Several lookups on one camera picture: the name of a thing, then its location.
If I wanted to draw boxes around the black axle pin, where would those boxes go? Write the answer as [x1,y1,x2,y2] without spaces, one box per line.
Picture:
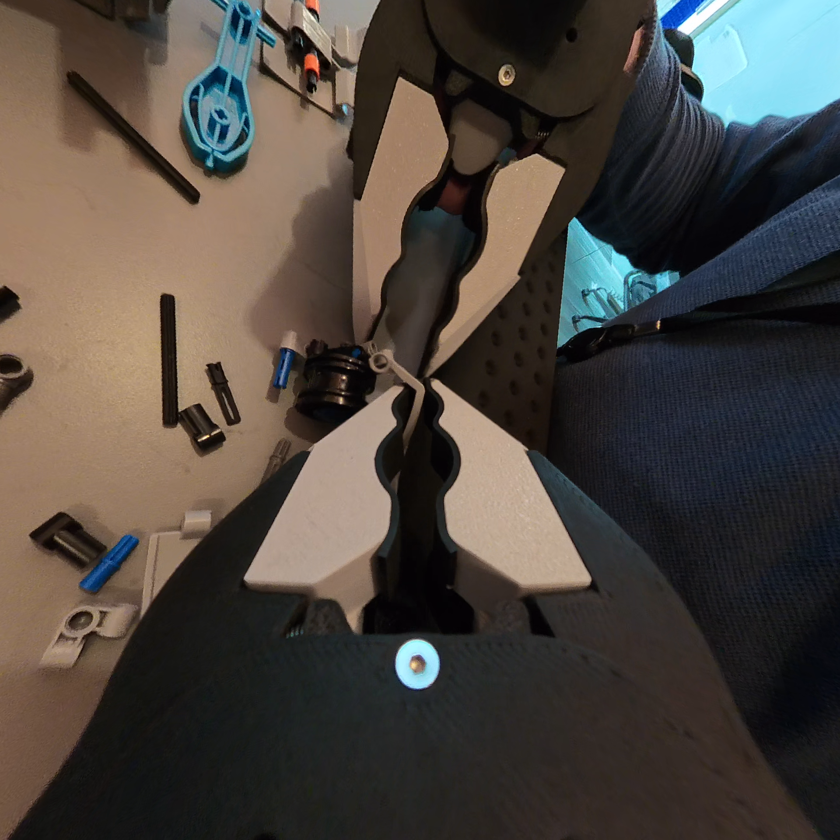
[205,361,243,427]

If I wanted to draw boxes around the person's right forearm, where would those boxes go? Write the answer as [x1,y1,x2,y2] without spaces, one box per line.
[576,13,840,278]

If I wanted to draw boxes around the office chair base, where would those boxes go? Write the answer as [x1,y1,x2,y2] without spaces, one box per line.
[570,268,665,330]

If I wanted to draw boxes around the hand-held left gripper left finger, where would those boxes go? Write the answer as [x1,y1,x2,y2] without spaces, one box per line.
[243,384,413,634]

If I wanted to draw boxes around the short black connector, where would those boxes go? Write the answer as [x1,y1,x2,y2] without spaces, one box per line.
[178,403,228,452]

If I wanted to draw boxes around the small grey bracket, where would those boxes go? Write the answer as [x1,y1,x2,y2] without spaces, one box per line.
[366,349,425,458]

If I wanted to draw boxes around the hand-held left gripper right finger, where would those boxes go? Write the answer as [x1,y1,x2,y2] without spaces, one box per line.
[423,381,593,634]

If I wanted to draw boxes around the dark grey tube connector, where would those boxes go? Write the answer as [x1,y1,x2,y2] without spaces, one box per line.
[0,353,34,412]

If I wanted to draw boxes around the black elbow with blue pin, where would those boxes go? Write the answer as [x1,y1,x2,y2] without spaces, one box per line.
[29,511,140,593]

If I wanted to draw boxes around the small grey curved panel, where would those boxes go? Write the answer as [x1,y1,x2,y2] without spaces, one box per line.
[140,509,213,615]

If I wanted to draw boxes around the short black axle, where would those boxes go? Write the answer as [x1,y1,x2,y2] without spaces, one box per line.
[159,293,181,428]

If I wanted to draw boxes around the blue brick separator tool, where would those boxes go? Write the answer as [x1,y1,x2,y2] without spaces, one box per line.
[181,0,278,173]

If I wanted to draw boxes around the grey panels with orange pins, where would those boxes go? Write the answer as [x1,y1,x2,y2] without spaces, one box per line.
[259,0,363,120]

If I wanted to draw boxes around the black wheel hub assembly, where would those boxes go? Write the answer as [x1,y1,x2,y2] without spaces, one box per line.
[293,339,377,425]

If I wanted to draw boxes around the long black axle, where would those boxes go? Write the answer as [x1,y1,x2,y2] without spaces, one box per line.
[66,70,202,205]

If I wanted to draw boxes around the light grey perpendicular connector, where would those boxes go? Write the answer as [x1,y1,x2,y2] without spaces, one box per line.
[38,603,139,671]

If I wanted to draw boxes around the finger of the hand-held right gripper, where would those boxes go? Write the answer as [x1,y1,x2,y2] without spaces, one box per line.
[419,153,569,380]
[352,72,455,349]

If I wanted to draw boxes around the black strap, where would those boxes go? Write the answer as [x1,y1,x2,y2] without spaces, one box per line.
[556,262,840,366]

